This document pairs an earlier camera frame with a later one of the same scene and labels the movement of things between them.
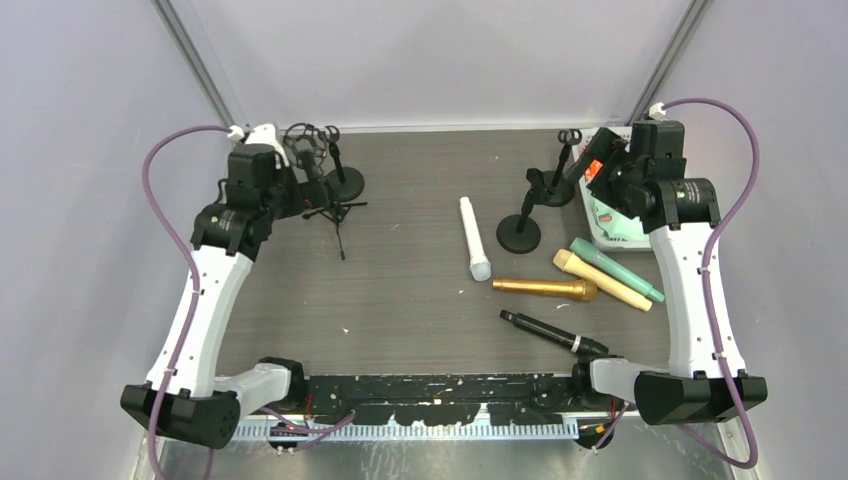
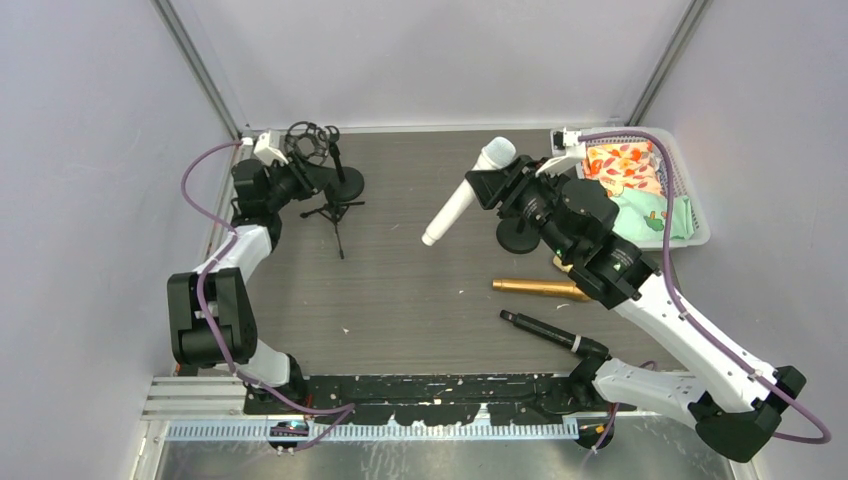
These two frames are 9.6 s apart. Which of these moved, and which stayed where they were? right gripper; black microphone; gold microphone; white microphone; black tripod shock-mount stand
Moved: right gripper; white microphone
Stayed: black microphone; black tripod shock-mount stand; gold microphone
